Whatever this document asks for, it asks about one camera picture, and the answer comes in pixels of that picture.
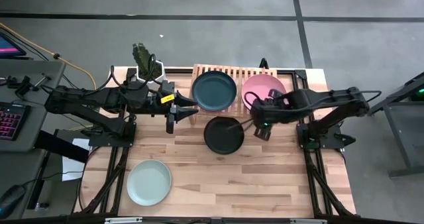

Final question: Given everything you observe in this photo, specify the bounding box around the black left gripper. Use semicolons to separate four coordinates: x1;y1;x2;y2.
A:
150;80;199;135

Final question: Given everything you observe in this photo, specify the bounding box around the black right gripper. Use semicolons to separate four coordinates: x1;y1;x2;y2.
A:
227;96;279;142

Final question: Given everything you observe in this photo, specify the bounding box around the black plate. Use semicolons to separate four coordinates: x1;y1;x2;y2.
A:
203;116;245;155

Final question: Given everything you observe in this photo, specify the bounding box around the dark teal plate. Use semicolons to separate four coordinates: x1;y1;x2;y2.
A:
191;70;238;112

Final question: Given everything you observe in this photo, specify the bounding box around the pale green plate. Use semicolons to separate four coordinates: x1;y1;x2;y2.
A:
126;159;172;207

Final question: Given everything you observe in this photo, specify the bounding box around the slatted wooden shelf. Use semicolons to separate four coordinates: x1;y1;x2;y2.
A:
187;64;279;125

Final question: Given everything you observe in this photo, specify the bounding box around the pink plate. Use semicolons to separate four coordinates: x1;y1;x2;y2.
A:
240;74;288;111

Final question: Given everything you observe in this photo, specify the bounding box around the green cactus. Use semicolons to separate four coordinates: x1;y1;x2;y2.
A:
132;42;156;79

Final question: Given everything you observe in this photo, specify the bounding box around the white paper sheet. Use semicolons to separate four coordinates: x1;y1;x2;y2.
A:
62;137;91;182

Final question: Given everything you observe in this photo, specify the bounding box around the black flat panel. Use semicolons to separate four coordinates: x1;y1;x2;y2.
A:
34;130;90;164

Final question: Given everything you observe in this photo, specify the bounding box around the grey desk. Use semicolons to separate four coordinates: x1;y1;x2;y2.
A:
0;60;67;218

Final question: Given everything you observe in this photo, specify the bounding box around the grey metal stand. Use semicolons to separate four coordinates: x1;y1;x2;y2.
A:
364;72;424;178

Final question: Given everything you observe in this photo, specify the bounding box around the backlit black keyboard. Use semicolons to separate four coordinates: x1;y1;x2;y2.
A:
0;101;31;141

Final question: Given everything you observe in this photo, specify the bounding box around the black device with green light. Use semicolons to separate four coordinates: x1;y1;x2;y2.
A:
410;84;424;102

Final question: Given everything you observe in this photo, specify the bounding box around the computer monitor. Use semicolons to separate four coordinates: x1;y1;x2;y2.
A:
0;31;27;58

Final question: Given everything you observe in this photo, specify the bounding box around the black computer mouse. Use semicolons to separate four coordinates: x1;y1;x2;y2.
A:
0;185;27;218

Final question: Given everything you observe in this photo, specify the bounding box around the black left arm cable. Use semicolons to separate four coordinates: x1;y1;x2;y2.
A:
107;53;158;92

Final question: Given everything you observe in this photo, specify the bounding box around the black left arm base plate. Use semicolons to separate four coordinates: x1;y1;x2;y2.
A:
88;123;136;148

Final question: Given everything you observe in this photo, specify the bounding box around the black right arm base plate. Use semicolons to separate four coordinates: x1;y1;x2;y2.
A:
296;123;357;150

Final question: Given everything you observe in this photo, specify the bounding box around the yellow cable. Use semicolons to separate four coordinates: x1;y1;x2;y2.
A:
0;22;97;91

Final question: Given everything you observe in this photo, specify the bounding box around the black tool with silver handle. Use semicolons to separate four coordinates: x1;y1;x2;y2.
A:
6;73;52;97

